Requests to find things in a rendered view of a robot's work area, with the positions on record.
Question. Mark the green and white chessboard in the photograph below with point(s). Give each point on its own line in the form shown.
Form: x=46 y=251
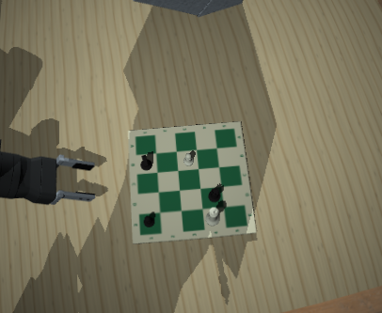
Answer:
x=176 y=195

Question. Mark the white chess pawn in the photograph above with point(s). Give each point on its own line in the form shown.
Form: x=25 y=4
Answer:
x=188 y=160

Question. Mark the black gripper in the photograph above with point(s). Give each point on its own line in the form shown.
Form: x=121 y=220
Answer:
x=37 y=180

